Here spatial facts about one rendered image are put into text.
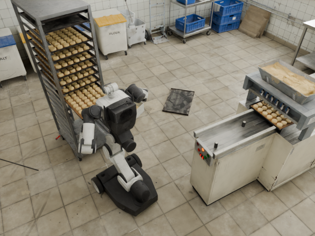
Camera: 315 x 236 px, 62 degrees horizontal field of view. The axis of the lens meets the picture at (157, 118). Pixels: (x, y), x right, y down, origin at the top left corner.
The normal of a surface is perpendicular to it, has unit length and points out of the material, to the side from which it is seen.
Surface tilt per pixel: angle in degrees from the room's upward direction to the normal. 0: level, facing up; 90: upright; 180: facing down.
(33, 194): 0
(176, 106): 0
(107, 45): 92
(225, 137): 0
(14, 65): 92
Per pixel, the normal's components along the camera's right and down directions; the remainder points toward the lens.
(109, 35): 0.44, 0.62
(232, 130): 0.00, -0.75
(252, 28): -0.81, 0.00
